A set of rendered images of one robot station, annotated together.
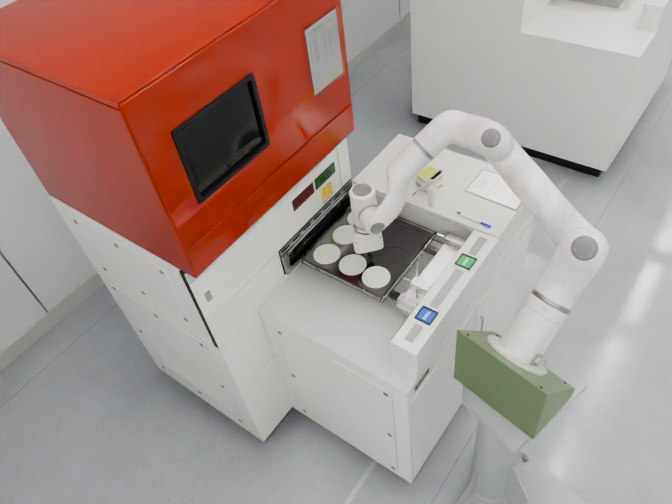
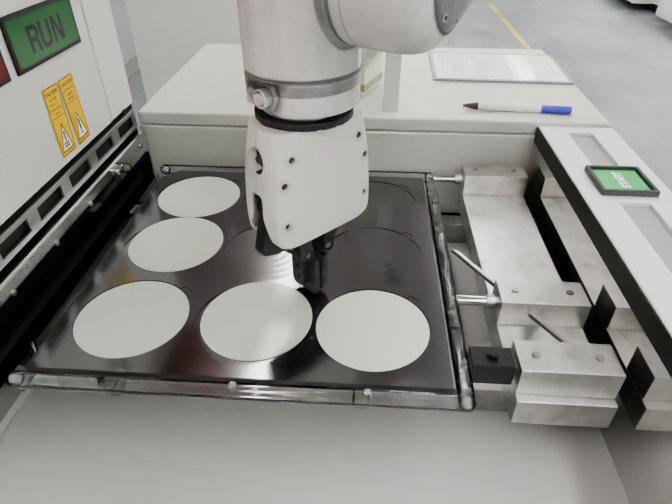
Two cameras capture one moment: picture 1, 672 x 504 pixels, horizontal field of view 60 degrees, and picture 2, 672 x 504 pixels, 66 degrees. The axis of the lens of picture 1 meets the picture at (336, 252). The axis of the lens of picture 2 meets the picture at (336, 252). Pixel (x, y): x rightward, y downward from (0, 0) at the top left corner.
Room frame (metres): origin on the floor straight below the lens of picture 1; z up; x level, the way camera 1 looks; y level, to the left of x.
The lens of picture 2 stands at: (1.08, 0.11, 1.22)
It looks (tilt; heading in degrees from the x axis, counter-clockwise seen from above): 36 degrees down; 321
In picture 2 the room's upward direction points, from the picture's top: straight up
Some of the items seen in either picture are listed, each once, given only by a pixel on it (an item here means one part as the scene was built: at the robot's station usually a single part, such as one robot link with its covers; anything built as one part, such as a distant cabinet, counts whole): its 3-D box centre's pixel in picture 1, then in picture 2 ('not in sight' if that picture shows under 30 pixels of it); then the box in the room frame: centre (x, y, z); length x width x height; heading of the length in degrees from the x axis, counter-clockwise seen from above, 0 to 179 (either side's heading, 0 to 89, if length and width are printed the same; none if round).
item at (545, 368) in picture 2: (410, 302); (563, 368); (1.18, -0.22, 0.89); 0.08 x 0.03 x 0.03; 47
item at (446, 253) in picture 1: (433, 277); (514, 275); (1.29, -0.32, 0.87); 0.36 x 0.08 x 0.03; 137
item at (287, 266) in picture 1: (320, 229); (73, 254); (1.60, 0.04, 0.89); 0.44 x 0.02 x 0.10; 137
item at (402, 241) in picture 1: (367, 246); (271, 252); (1.46, -0.12, 0.90); 0.34 x 0.34 x 0.01; 47
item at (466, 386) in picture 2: (410, 265); (443, 259); (1.34, -0.25, 0.90); 0.38 x 0.01 x 0.01; 137
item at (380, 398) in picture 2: (339, 279); (236, 390); (1.33, 0.00, 0.90); 0.37 x 0.01 x 0.01; 47
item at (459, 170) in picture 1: (443, 193); (368, 118); (1.68, -0.45, 0.89); 0.62 x 0.35 x 0.14; 47
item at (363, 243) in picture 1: (367, 235); (306, 162); (1.39, -0.11, 1.03); 0.10 x 0.07 x 0.11; 93
